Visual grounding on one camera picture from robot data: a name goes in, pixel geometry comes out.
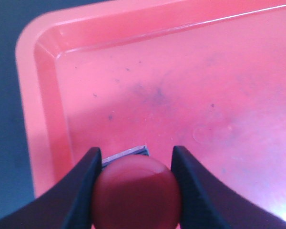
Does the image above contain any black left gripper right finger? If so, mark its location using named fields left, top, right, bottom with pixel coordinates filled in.
left=171, top=146, right=286, bottom=229

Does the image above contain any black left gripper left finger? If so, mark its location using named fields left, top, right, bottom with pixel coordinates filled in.
left=0, top=147, right=102, bottom=229

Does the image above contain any red mushroom push button switch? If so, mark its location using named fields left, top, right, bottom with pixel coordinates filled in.
left=92, top=146, right=182, bottom=229

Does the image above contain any red plastic tray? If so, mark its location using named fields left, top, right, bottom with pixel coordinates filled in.
left=15, top=0, right=286, bottom=221

